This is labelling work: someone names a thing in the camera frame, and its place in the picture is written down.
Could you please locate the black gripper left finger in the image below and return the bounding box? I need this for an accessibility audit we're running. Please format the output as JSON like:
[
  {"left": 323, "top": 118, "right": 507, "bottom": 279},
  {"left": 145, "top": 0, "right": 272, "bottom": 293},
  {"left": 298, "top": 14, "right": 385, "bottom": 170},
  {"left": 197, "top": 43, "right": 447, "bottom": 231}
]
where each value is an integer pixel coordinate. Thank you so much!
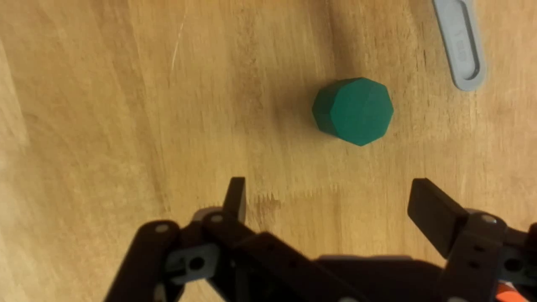
[{"left": 103, "top": 175, "right": 360, "bottom": 302}]

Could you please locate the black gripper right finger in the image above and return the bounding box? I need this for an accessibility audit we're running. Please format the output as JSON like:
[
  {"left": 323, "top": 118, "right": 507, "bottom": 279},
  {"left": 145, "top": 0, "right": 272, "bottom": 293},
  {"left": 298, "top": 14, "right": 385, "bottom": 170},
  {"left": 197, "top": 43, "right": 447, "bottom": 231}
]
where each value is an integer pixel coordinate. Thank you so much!
[{"left": 407, "top": 177, "right": 537, "bottom": 302}]

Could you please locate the grey pot with handle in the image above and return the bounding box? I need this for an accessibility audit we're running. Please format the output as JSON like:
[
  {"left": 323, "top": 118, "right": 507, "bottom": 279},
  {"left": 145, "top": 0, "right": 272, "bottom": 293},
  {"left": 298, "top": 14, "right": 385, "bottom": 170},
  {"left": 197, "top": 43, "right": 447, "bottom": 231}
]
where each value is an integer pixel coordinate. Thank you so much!
[{"left": 432, "top": 0, "right": 487, "bottom": 95}]

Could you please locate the green octagonal block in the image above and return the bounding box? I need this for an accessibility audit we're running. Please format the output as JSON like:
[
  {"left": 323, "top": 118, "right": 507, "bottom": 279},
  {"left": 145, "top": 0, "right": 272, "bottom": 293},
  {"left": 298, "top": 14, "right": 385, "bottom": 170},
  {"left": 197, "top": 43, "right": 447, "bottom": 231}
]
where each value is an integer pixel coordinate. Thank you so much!
[{"left": 311, "top": 76, "right": 397, "bottom": 150}]

